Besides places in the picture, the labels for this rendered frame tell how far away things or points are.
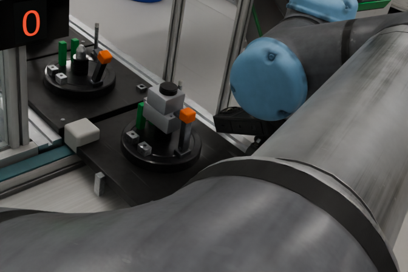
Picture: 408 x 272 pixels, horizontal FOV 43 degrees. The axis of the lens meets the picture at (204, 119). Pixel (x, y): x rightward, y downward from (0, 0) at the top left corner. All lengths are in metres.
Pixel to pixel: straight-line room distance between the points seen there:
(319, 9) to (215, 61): 0.92
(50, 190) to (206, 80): 0.61
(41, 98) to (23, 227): 0.86
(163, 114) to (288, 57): 0.41
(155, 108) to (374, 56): 0.55
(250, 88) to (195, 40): 1.09
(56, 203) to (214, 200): 0.72
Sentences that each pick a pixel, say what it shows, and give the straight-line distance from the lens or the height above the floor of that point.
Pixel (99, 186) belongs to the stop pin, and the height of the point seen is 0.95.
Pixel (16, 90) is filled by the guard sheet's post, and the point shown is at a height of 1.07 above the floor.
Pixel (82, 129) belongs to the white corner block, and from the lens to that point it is 0.91.
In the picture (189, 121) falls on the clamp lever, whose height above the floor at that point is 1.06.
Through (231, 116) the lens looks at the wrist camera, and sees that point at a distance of 0.71.
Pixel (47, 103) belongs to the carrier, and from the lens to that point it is 1.01.
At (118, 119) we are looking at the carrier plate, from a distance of 0.97.
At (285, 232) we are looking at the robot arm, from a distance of 0.16.
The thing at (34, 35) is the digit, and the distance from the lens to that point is 0.77.
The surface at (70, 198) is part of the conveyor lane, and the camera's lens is 0.89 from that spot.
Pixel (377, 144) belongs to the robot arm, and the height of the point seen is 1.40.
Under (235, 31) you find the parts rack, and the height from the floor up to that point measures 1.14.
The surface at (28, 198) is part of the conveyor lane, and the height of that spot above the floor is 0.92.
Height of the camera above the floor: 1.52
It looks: 33 degrees down
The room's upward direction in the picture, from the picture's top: 11 degrees clockwise
